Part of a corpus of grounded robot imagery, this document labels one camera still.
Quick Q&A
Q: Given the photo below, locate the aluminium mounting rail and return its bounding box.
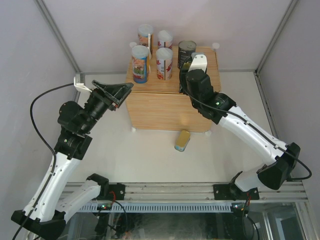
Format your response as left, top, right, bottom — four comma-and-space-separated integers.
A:
62, 181, 308, 201

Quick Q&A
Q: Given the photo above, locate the wooden cube shelf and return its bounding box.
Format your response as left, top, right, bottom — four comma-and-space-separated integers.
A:
125, 46, 213, 133

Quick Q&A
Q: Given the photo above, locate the left black base bracket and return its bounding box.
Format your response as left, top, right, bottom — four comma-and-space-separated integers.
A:
106, 183, 126, 201

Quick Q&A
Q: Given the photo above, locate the white lid can red label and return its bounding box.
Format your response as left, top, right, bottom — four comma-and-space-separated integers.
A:
157, 30, 174, 49

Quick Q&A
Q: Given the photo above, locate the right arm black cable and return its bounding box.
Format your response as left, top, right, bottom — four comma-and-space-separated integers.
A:
178, 56, 313, 201

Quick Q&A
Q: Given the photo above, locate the right black base bracket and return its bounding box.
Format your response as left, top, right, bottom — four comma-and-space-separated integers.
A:
213, 183, 260, 201

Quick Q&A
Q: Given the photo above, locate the black base bracket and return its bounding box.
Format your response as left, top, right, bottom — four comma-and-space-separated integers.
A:
106, 183, 126, 201
213, 183, 260, 201

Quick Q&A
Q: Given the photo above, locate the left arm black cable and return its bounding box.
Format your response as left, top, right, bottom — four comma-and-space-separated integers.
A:
11, 83, 76, 240

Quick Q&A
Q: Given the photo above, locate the slotted cable duct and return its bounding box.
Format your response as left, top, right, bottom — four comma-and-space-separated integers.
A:
78, 202, 232, 213

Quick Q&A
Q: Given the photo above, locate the tall can with spoon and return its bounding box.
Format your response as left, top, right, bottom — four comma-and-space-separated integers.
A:
137, 24, 154, 56

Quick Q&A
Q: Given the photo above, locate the dark round tin can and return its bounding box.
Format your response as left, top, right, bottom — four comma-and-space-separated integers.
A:
177, 40, 197, 69

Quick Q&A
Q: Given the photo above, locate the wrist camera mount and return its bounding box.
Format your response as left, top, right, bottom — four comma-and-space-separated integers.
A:
73, 72, 92, 93
188, 52, 208, 73

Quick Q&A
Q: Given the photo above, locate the white lid can colourful label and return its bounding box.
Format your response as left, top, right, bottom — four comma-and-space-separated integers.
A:
131, 45, 150, 84

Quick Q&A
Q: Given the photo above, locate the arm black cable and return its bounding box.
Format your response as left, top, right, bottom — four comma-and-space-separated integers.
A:
178, 56, 313, 201
11, 83, 76, 240

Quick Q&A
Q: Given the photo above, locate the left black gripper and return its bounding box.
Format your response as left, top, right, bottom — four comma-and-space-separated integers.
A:
79, 80, 133, 134

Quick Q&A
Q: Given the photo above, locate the rectangular gold tin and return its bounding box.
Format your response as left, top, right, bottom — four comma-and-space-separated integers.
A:
174, 130, 191, 152

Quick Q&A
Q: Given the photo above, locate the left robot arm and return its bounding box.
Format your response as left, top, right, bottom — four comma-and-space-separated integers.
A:
11, 80, 134, 240

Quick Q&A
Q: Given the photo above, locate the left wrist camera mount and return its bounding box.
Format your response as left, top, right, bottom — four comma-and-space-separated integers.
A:
73, 72, 92, 93

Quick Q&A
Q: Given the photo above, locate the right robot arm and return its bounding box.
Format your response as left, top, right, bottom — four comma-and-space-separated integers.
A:
179, 69, 301, 200

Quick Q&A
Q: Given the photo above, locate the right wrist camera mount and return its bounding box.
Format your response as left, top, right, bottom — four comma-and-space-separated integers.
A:
188, 52, 208, 73

